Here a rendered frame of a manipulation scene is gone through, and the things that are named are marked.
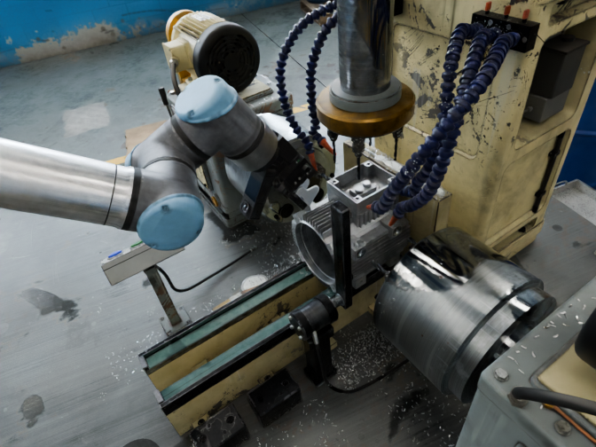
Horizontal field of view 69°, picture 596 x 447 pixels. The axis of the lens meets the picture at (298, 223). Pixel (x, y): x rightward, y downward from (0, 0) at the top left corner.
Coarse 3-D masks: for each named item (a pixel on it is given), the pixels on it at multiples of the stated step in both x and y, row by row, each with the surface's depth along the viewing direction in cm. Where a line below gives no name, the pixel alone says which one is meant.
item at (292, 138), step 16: (272, 128) 108; (288, 128) 107; (304, 128) 111; (304, 144) 105; (224, 160) 118; (320, 160) 111; (240, 176) 109; (320, 176) 109; (240, 192) 116; (272, 192) 107; (320, 192) 116; (272, 208) 110; (288, 208) 113
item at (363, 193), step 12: (360, 168) 96; (372, 168) 96; (336, 180) 92; (348, 180) 96; (360, 180) 96; (372, 180) 96; (384, 180) 95; (336, 192) 91; (348, 192) 94; (360, 192) 91; (372, 192) 93; (348, 204) 89; (360, 204) 87; (360, 216) 89; (372, 216) 92
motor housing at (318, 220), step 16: (320, 208) 92; (304, 224) 99; (320, 224) 88; (352, 224) 90; (368, 224) 91; (304, 240) 102; (320, 240) 104; (368, 240) 89; (384, 240) 92; (400, 240) 95; (304, 256) 102; (320, 256) 103; (368, 256) 91; (384, 256) 94; (320, 272) 101; (352, 272) 91; (368, 272) 95
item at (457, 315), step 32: (416, 256) 72; (448, 256) 71; (480, 256) 70; (384, 288) 74; (416, 288) 70; (448, 288) 67; (480, 288) 66; (512, 288) 65; (384, 320) 76; (416, 320) 70; (448, 320) 66; (480, 320) 63; (512, 320) 62; (416, 352) 71; (448, 352) 65; (480, 352) 63; (448, 384) 69
